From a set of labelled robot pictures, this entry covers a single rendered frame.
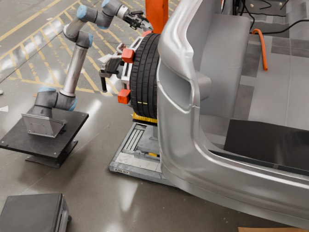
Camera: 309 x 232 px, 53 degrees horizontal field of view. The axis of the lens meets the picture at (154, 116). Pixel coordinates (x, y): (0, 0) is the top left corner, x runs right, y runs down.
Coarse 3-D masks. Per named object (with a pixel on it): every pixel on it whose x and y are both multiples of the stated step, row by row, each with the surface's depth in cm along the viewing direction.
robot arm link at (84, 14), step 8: (80, 8) 206; (88, 8) 208; (80, 16) 208; (88, 16) 208; (96, 16) 210; (72, 24) 232; (80, 24) 223; (64, 32) 252; (72, 32) 244; (72, 40) 261
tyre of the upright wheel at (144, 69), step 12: (156, 36) 226; (144, 48) 217; (156, 48) 216; (144, 60) 213; (156, 60) 211; (132, 72) 215; (144, 72) 213; (156, 72) 210; (132, 84) 216; (144, 84) 213; (156, 84) 211; (132, 96) 220; (144, 96) 217; (156, 96) 214; (144, 108) 225; (156, 108) 220
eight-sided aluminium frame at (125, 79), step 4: (136, 40) 234; (140, 40) 237; (132, 44) 229; (136, 44) 233; (128, 48) 224; (132, 48) 224; (136, 48) 223; (136, 52) 223; (124, 64) 222; (128, 64) 225; (132, 64) 222; (124, 68) 222; (124, 72) 222; (128, 72) 221; (124, 76) 221; (128, 76) 220; (124, 80) 221; (128, 80) 220; (124, 84) 225; (128, 84) 222; (124, 88) 226; (128, 88) 225; (128, 104) 235
